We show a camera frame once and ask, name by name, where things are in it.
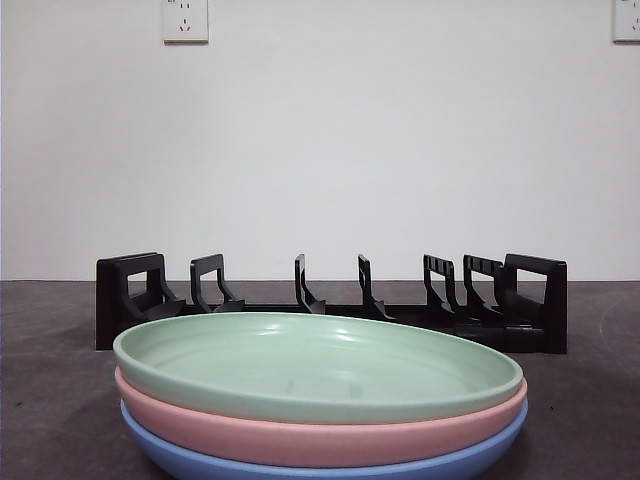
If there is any white wall socket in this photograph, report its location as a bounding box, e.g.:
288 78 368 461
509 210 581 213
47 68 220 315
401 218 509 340
162 0 210 45
613 0 640 44

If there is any black plastic dish rack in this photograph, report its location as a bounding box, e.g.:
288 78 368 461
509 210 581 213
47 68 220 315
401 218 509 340
94 252 569 356

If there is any green round plate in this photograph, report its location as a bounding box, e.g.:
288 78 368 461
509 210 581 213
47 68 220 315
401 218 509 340
113 312 526 426

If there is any blue round plate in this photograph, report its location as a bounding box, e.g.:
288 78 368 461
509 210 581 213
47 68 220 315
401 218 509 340
119 397 530 480

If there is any pink round plate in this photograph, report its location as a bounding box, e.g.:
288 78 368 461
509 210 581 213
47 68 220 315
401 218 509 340
114 367 530 469

